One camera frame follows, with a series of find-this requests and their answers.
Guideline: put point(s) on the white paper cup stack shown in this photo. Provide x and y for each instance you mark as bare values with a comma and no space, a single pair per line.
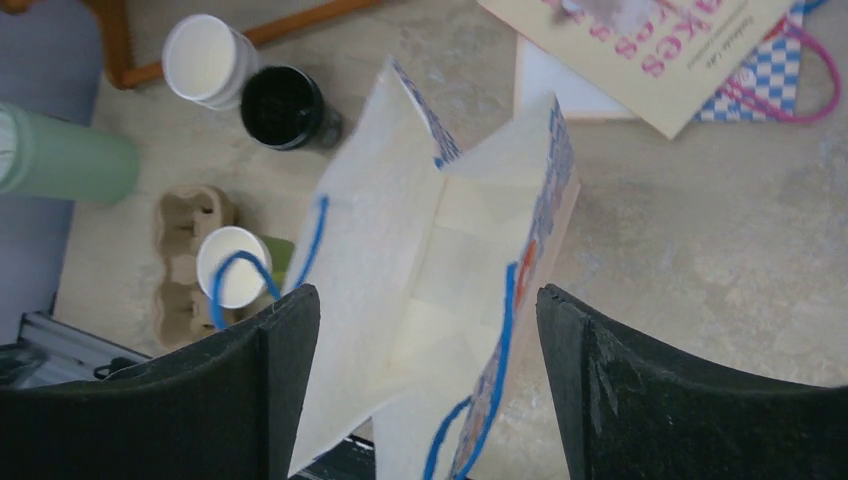
207,62

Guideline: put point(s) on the green straw holder cup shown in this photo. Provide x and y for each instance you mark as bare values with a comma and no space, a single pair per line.
45,156

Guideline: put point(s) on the beige cakes paper bag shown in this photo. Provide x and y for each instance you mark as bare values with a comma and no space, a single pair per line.
663,61

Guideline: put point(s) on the wooden three-tier shelf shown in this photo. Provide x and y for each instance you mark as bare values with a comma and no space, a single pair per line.
132,33

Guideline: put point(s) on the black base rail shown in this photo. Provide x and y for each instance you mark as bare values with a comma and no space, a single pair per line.
48,352

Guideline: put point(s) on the black paper cup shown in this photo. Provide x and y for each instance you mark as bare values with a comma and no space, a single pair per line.
284,109

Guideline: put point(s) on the white paper bag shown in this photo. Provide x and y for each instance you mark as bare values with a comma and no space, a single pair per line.
537,72

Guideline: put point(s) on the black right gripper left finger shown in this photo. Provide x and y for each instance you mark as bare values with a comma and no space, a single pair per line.
225,407

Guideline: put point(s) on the blue checkered paper bag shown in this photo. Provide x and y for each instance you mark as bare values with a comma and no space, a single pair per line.
427,261

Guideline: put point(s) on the brown pulp cup carrier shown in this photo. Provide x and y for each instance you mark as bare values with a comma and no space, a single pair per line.
184,217

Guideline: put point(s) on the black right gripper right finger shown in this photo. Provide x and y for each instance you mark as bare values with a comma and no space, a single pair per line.
630,406

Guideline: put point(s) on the green paper coffee cup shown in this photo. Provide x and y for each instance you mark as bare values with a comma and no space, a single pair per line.
242,283

